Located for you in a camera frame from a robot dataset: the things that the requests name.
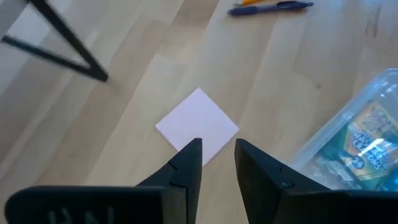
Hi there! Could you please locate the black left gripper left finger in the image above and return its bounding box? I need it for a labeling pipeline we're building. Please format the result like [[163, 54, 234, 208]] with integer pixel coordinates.
[[4, 138, 203, 224]]

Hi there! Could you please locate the Crayola crayon box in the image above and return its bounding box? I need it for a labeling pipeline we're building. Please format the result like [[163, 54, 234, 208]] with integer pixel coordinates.
[[310, 99, 398, 190]]

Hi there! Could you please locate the yellow pencil with eraser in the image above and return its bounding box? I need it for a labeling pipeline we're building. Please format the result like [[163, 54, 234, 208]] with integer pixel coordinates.
[[233, 0, 265, 7]]

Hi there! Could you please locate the pale pink sticky note pad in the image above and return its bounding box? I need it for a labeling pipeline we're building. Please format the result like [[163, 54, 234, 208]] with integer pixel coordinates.
[[155, 87, 240, 166]]

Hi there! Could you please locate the clear plastic box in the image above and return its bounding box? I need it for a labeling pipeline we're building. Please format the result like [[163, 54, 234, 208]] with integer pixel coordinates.
[[289, 68, 398, 191]]

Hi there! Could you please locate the wooden shelf with black frame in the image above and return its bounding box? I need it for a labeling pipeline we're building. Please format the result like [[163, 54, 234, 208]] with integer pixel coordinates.
[[0, 0, 109, 82]]

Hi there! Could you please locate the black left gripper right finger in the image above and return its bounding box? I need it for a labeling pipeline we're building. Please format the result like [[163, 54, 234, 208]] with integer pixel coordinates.
[[234, 139, 398, 224]]

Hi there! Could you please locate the purple pen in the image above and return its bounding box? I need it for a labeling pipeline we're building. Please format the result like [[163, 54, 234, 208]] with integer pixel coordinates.
[[226, 1, 314, 17]]

